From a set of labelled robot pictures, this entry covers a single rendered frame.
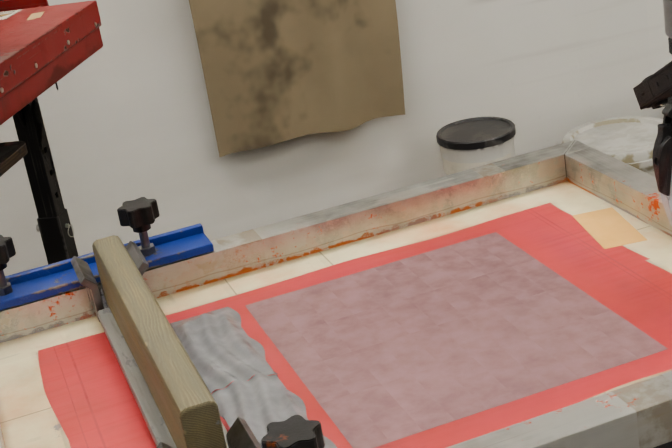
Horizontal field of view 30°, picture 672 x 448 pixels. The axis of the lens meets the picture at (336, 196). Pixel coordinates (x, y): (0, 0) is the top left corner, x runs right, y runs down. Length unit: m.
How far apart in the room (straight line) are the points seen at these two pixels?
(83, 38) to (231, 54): 0.82
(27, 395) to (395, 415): 0.38
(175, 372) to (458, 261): 0.46
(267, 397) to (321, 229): 0.34
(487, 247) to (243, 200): 1.95
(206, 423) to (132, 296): 0.23
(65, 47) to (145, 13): 0.87
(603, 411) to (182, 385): 0.33
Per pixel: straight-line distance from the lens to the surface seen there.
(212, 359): 1.24
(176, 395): 0.98
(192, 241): 1.42
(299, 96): 3.22
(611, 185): 1.47
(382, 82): 3.29
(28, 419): 1.23
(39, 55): 2.18
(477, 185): 1.50
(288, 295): 1.35
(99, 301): 1.32
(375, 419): 1.10
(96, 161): 3.18
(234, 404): 1.16
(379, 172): 3.41
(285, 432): 0.90
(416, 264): 1.38
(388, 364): 1.18
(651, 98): 1.34
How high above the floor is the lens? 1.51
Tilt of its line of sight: 20 degrees down
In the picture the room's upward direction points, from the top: 9 degrees counter-clockwise
